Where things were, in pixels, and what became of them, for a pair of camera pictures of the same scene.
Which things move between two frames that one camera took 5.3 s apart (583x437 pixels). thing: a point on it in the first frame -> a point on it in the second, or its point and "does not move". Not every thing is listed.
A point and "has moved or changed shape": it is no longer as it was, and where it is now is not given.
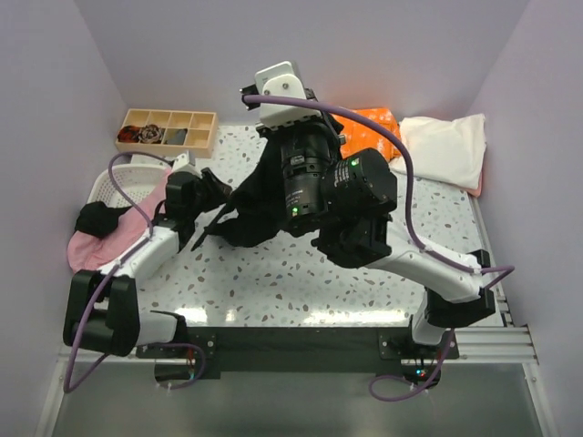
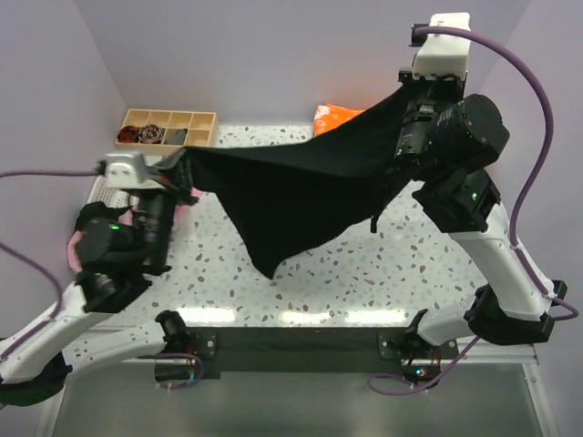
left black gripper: (218, 189) -> (161, 177)
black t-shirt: (257, 213) has moved or changed shape
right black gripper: (322, 122) -> (455, 84)
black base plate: (303, 350) does not move
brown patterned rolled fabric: (150, 134) does not move
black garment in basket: (97, 219) does not move
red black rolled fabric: (128, 134) does not move
